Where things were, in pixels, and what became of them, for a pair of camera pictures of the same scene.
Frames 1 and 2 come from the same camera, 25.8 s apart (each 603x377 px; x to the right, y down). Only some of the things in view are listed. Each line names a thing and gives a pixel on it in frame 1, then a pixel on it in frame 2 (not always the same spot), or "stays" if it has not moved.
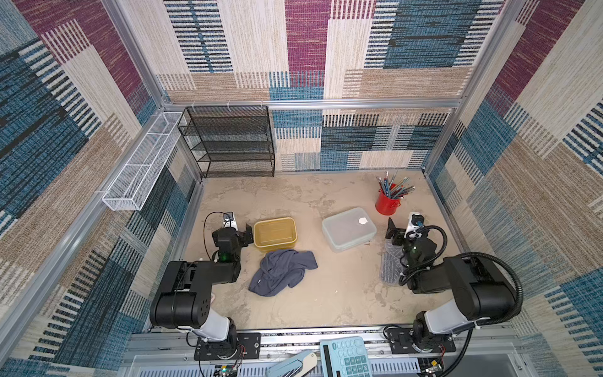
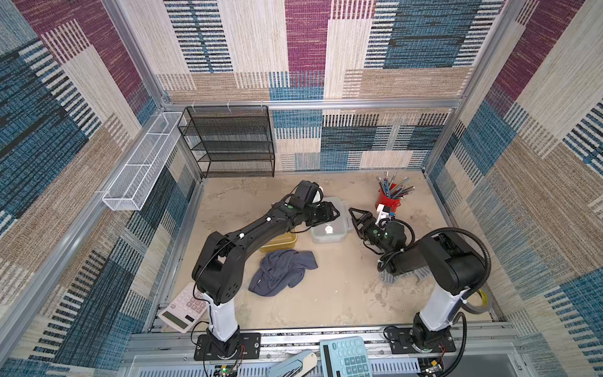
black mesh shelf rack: x=230 y=141 stays
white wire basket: x=133 y=185 stays
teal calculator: x=345 y=356 stays
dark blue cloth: x=279 y=268 stays
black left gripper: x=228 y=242 → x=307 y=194
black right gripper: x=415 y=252 → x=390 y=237
